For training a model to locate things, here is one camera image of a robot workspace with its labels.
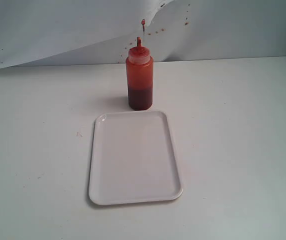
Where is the red sauce squeeze bottle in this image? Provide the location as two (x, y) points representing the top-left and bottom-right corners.
(125, 36), (154, 111)

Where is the white rectangular plastic tray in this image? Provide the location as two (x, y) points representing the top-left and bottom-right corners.
(88, 110), (184, 206)

